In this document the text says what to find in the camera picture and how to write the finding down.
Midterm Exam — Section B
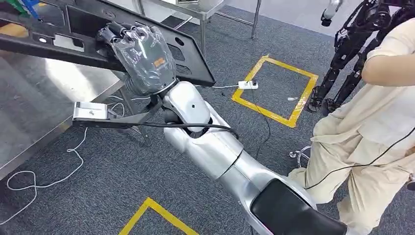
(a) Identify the thin black hanging cable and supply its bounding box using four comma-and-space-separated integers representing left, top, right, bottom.
304, 126, 415, 191

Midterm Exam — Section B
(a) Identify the white power strip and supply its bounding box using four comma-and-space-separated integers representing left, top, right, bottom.
238, 80, 259, 91

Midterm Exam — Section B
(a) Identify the person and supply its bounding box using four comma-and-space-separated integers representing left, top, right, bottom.
288, 18, 415, 235

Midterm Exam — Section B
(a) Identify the chrome stool base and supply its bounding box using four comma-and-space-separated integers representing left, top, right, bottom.
289, 145, 313, 170

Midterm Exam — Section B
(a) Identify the black humanoid robot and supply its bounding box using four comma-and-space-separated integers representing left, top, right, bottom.
307, 0, 415, 115

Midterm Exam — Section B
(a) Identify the green plastic item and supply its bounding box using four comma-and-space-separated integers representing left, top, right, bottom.
5, 0, 29, 16

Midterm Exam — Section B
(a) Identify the yellow floor tape square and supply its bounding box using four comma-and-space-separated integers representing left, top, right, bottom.
118, 197, 200, 235
231, 54, 320, 129

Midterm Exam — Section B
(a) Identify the steel workbench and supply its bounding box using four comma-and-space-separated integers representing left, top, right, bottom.
0, 48, 154, 181

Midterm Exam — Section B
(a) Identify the black floor cable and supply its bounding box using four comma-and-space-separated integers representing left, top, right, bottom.
249, 87, 272, 160

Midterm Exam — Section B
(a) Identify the white floor cable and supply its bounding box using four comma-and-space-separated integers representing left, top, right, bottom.
0, 95, 151, 225

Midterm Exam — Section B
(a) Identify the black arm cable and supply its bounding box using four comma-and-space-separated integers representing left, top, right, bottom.
108, 121, 241, 141

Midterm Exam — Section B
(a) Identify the black plastic panel part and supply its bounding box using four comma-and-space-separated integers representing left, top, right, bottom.
0, 0, 217, 88

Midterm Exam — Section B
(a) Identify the thin white power cord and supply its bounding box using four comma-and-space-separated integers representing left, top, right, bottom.
194, 84, 240, 90

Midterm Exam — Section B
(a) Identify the steel table with legs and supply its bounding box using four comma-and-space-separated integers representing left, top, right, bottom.
134, 0, 263, 54

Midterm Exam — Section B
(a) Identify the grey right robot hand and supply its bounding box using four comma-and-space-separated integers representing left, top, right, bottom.
96, 22, 178, 97

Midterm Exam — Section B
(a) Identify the blue plastic item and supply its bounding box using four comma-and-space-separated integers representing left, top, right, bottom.
21, 0, 42, 20

